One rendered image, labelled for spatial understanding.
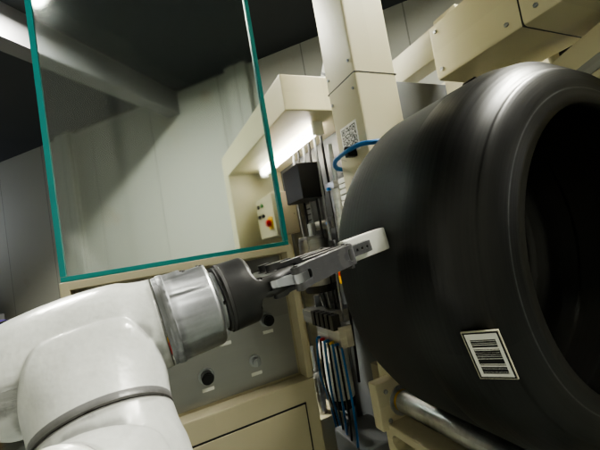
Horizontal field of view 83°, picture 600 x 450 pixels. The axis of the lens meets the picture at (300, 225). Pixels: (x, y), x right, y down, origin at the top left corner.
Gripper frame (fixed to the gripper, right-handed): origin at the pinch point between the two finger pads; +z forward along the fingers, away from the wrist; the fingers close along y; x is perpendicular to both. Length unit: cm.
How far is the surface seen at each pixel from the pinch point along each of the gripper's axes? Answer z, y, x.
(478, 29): 56, 11, -37
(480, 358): 3.6, -10.0, 15.1
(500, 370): 4.4, -11.3, 16.5
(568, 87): 31.4, -12.9, -12.4
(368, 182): 8.7, 6.2, -8.4
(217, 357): -16, 55, 22
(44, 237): -158, 663, -111
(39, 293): -191, 684, -23
